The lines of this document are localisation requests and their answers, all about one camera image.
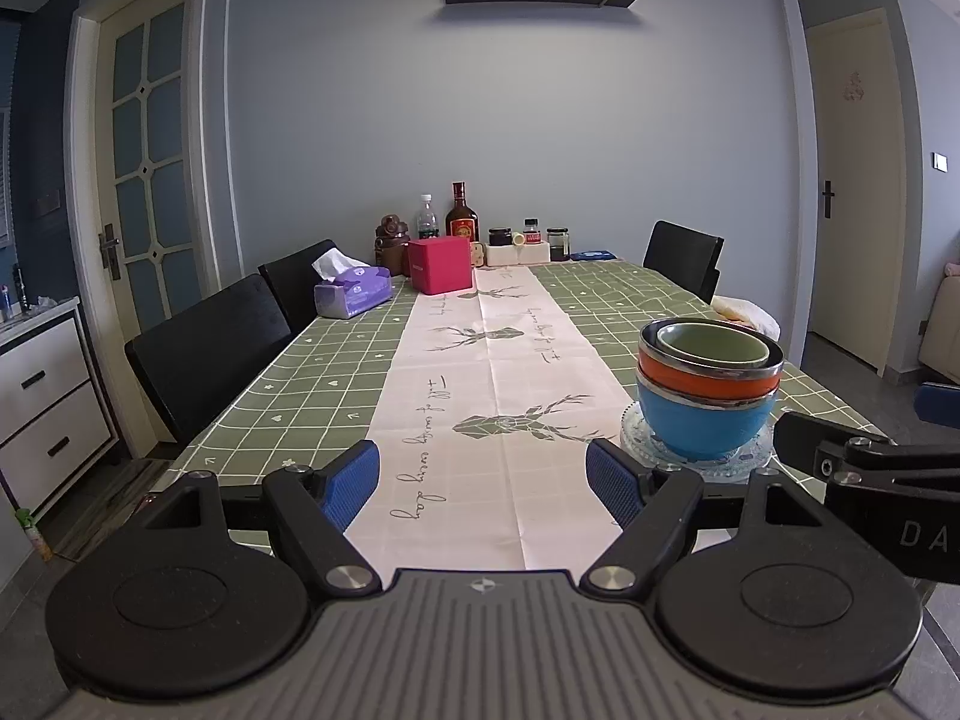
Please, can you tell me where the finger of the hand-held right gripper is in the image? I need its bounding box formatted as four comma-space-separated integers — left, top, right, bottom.
772, 411, 960, 487
913, 381, 960, 428

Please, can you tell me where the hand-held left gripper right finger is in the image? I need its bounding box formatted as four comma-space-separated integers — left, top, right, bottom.
581, 439, 826, 595

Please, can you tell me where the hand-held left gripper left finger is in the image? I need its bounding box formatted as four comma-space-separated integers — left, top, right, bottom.
139, 441, 381, 595

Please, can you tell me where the textured clear glass plate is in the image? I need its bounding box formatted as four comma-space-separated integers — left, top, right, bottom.
619, 399, 777, 482

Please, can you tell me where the blue steel bowl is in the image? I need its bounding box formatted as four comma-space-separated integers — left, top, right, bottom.
636, 371, 781, 462

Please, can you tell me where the black bowl green inside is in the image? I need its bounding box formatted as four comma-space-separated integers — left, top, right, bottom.
637, 319, 786, 407

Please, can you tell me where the green ceramic bowl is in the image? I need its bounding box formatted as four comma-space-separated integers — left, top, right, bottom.
658, 321, 772, 370

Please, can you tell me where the beige sofa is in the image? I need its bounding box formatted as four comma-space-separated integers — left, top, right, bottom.
919, 262, 960, 387

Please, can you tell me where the green checked tablecloth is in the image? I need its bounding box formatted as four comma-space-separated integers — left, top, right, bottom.
169, 259, 893, 571

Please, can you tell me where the plain cream door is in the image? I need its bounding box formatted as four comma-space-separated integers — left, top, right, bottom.
806, 7, 912, 376

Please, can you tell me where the black chair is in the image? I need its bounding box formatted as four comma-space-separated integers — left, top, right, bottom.
124, 274, 293, 458
643, 220, 726, 306
258, 240, 342, 338

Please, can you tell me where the purple tissue box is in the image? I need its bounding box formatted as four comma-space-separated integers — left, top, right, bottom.
311, 249, 393, 318

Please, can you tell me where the pink box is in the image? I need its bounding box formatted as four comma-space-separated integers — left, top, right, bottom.
407, 235, 475, 296

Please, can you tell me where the brown figurine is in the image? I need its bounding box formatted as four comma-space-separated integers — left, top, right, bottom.
373, 214, 412, 276

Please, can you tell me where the red label liquor bottle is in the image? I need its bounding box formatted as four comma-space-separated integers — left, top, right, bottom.
445, 181, 479, 239

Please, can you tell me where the white cabinet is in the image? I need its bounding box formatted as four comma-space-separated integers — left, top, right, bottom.
0, 298, 125, 518

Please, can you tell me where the green cap bottle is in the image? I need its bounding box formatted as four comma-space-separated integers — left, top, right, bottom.
15, 508, 53, 563

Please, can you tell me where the white glass pane door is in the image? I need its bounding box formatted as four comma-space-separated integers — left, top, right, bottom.
71, 0, 215, 331

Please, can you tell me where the metal door handle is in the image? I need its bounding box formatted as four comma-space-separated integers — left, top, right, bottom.
97, 223, 122, 282

